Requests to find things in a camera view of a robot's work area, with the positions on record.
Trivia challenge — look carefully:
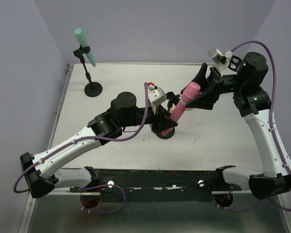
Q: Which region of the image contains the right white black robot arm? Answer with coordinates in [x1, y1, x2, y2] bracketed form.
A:
[187, 50, 291, 200]

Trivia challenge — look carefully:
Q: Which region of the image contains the black round-base mic stand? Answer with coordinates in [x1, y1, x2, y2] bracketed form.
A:
[73, 46, 103, 98]
[155, 107, 175, 139]

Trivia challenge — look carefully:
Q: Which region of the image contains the aluminium frame extrusion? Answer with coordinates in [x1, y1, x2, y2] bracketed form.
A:
[17, 64, 74, 233]

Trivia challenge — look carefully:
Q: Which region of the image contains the green toy microphone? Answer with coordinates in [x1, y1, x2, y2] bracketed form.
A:
[74, 29, 97, 67]

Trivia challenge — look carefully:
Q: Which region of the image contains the beige toy microphone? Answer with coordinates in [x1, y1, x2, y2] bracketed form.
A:
[166, 101, 192, 114]

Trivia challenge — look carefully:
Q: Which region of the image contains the pink toy microphone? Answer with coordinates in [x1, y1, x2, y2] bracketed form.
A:
[170, 82, 201, 122]

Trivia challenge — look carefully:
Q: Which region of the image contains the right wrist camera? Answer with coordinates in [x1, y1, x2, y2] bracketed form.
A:
[207, 48, 233, 76]

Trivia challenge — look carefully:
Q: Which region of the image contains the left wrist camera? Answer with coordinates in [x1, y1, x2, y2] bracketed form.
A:
[147, 83, 167, 107]

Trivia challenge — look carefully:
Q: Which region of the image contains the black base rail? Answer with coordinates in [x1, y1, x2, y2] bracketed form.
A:
[40, 167, 243, 203]

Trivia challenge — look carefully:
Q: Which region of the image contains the black tripod shock-mount stand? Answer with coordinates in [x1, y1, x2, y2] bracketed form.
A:
[227, 55, 242, 72]

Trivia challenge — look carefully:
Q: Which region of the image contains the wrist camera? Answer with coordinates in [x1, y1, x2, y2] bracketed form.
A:
[147, 83, 167, 107]
[207, 48, 233, 76]

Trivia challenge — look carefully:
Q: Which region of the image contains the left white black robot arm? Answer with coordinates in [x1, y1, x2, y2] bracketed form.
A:
[20, 89, 179, 199]

